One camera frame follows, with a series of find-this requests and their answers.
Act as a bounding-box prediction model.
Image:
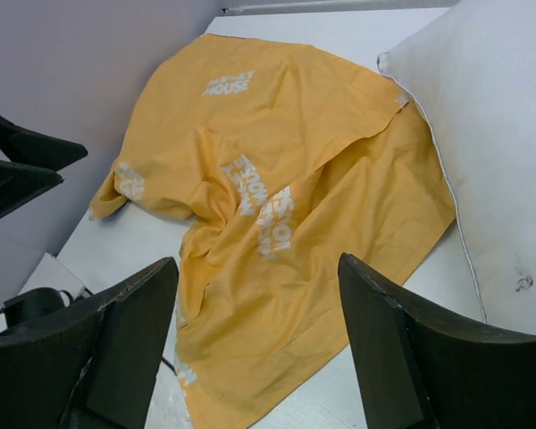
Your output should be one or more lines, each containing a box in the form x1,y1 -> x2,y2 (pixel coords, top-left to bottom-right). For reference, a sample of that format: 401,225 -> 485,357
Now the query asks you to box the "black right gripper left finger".
0,257 -> 179,428

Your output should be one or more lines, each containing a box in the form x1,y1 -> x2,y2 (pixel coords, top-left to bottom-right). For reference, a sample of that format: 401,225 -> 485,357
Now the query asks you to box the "white pillow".
377,1 -> 536,335

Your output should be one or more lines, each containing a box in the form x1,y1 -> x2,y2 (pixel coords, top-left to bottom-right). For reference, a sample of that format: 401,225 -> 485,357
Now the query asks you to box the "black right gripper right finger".
338,254 -> 536,428

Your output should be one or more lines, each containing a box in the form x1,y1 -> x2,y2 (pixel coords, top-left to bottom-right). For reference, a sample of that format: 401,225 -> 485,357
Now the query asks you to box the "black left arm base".
0,287 -> 93,336

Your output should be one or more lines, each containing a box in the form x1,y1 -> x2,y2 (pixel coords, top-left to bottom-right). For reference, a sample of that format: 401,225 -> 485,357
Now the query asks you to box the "yellow printed pillowcase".
89,35 -> 455,428

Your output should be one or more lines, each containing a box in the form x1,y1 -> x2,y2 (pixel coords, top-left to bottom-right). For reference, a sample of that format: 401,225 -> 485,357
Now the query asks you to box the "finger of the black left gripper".
0,160 -> 63,219
0,115 -> 88,170

